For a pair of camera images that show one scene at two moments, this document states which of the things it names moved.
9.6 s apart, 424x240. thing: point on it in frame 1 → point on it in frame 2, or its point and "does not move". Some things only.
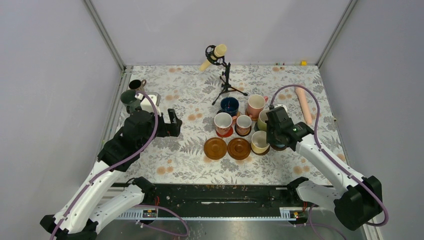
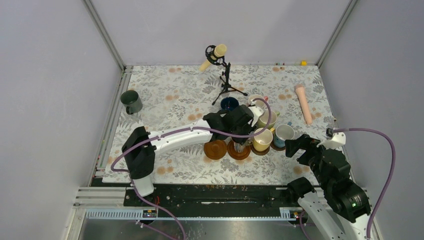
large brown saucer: x=238 y=148 does not move
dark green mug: x=128 y=98 does not move
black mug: x=135 y=84 → x=239 y=147
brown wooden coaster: x=215 y=148 does not move
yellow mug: x=258 y=142 does not move
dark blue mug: x=229 y=105 does not move
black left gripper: x=172 y=129 → x=249 y=129
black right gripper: x=269 y=138 → x=305 y=141
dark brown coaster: x=261 y=154 does not move
